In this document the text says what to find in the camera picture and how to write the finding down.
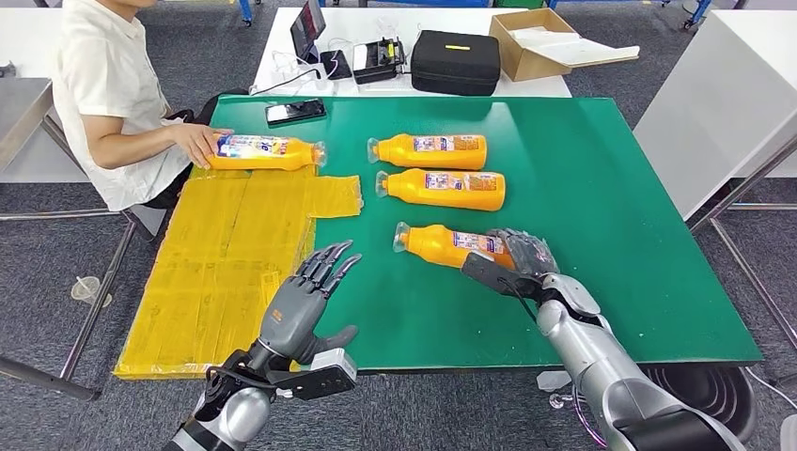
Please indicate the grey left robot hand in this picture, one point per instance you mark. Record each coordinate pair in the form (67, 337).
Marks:
(292, 317)

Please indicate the person's right hand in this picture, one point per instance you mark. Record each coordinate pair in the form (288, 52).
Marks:
(199, 143)

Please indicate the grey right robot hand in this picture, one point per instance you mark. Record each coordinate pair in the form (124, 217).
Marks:
(532, 258)

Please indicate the orange detergent bottle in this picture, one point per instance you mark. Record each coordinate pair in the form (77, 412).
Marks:
(411, 190)
(398, 152)
(429, 246)
(274, 160)

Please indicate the person's right forearm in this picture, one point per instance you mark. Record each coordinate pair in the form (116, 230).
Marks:
(137, 149)

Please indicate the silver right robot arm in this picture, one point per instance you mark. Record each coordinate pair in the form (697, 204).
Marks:
(591, 355)

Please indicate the yellow taped board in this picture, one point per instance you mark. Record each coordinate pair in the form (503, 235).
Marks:
(205, 280)

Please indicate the black smartphone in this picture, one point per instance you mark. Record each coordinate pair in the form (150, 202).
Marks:
(296, 112)

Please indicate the person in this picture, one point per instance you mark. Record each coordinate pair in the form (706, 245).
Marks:
(106, 74)

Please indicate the white power strip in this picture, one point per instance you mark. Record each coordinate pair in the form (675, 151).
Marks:
(314, 86)

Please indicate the blue cart leg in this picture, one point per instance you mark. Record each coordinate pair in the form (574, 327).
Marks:
(697, 12)
(246, 12)

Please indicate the small dark phone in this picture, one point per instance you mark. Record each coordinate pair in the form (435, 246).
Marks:
(336, 64)

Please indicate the tablet on stand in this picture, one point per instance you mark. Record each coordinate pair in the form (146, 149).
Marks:
(308, 25)

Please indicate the clear plastic cup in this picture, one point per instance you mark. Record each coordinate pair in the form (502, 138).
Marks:
(86, 290)

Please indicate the cardboard box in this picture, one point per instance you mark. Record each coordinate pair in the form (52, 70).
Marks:
(529, 67)

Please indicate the black label printer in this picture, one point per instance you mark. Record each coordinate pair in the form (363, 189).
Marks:
(376, 61)

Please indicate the black zippered case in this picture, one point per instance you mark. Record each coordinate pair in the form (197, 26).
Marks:
(454, 65)

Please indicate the white foam sheet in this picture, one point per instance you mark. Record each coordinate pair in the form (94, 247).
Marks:
(573, 48)

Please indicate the black round stool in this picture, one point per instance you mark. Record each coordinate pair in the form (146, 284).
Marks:
(710, 398)

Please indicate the white table with metal legs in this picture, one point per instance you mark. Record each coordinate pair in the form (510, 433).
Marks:
(716, 99)

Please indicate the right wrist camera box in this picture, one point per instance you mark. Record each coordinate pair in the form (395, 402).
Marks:
(492, 274)

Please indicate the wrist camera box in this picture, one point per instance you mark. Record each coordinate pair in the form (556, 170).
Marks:
(492, 274)
(333, 364)

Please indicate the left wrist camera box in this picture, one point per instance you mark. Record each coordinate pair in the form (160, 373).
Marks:
(333, 364)

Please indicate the steel frame table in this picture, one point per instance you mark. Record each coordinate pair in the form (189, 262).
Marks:
(18, 112)

